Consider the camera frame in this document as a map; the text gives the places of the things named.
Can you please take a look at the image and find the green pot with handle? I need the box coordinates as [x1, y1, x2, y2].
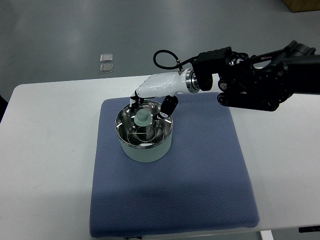
[115, 99, 174, 164]

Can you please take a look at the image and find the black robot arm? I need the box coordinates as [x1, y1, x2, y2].
[191, 41, 320, 112]

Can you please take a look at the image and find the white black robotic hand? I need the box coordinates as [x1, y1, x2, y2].
[129, 68, 200, 120]

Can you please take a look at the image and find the glass lid with green knob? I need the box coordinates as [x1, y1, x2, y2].
[115, 101, 173, 149]

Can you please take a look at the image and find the upper silver floor plate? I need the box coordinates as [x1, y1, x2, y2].
[99, 53, 113, 63]

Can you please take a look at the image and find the white table leg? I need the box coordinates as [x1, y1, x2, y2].
[259, 230, 274, 240]

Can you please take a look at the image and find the brown cardboard box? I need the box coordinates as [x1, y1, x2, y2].
[283, 0, 320, 13]

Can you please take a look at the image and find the wire steamer rack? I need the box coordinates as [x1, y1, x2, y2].
[125, 121, 165, 147]

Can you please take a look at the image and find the blue quilted mat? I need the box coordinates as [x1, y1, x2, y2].
[89, 92, 260, 238]

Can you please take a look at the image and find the black cable loop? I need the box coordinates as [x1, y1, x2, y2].
[153, 49, 196, 75]

